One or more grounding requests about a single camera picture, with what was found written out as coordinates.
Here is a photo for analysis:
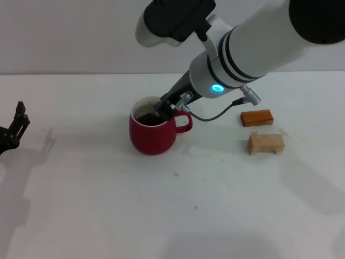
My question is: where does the red ceramic coffee cup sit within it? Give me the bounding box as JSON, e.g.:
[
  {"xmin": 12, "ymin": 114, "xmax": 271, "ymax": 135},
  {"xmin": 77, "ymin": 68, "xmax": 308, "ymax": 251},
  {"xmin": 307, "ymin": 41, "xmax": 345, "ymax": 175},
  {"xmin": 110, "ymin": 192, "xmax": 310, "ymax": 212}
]
[{"xmin": 129, "ymin": 95, "xmax": 194, "ymax": 156}]

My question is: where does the orange wooden block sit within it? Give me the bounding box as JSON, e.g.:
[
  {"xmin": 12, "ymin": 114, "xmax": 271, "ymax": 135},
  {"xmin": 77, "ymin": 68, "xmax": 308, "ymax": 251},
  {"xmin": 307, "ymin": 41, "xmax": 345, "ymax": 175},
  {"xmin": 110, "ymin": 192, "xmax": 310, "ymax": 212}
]
[{"xmin": 240, "ymin": 109, "xmax": 274, "ymax": 127}]

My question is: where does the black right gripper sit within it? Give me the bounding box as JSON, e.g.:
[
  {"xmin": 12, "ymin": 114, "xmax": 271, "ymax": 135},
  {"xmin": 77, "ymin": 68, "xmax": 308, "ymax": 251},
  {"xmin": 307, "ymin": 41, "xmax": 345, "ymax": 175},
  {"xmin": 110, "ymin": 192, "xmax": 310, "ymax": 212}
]
[{"xmin": 158, "ymin": 72, "xmax": 202, "ymax": 119}]

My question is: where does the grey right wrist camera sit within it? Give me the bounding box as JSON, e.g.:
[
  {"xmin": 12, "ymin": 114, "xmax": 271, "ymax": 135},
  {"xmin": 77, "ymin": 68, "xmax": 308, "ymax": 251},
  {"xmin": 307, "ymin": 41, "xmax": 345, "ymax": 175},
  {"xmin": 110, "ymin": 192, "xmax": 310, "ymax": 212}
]
[{"xmin": 135, "ymin": 0, "xmax": 216, "ymax": 49}]

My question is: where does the right gripper cable with plug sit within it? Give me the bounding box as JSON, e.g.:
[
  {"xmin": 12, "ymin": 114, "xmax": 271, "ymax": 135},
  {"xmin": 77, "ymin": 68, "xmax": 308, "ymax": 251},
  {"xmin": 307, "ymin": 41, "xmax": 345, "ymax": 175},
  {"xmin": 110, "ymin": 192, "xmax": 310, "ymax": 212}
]
[{"xmin": 174, "ymin": 85, "xmax": 262, "ymax": 122}]

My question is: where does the light wooden bridge block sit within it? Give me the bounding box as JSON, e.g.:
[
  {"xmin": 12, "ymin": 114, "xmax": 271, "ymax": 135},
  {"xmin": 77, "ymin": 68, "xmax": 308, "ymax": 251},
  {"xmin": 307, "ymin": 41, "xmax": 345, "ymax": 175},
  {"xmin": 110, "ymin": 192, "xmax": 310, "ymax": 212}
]
[{"xmin": 247, "ymin": 133, "xmax": 285, "ymax": 156}]

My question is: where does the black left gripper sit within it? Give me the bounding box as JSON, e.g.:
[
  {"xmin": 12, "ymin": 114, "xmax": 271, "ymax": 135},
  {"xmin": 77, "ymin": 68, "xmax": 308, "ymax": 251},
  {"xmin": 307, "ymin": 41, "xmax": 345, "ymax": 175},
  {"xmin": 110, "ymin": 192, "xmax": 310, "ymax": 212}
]
[{"xmin": 0, "ymin": 101, "xmax": 30, "ymax": 156}]

